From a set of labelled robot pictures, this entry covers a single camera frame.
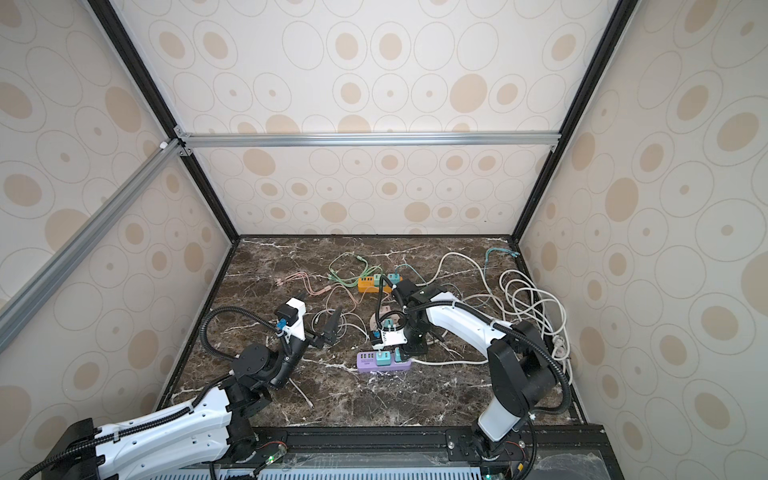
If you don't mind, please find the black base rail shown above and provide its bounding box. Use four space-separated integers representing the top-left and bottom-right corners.
143 424 625 480

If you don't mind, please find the long white usb cable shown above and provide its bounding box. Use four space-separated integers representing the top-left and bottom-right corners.
308 305 376 343

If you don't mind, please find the white power cable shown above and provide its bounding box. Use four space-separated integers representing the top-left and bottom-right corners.
410 251 574 385

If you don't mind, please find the purple power strip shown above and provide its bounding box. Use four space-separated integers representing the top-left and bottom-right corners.
356 351 412 373

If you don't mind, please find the pink cable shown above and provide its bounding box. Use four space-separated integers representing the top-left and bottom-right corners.
275 269 361 313

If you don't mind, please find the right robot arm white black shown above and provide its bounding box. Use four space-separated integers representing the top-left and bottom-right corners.
371 276 572 450

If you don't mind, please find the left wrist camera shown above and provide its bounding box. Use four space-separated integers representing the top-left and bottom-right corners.
275 297 306 341

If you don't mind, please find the orange power strip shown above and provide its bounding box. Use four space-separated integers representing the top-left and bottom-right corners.
357 274 382 293

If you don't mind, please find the left diagonal aluminium rail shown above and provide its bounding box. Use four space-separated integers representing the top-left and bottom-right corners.
1 139 182 350

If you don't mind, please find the horizontal aluminium rail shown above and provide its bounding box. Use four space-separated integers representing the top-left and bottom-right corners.
181 131 561 148

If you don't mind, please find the teal charger cable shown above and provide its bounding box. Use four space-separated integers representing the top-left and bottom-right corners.
392 245 521 304

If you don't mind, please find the light green cable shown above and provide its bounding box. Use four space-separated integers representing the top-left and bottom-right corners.
326 250 382 289

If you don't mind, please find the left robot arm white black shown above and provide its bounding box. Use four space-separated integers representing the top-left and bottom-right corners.
23 298 341 479

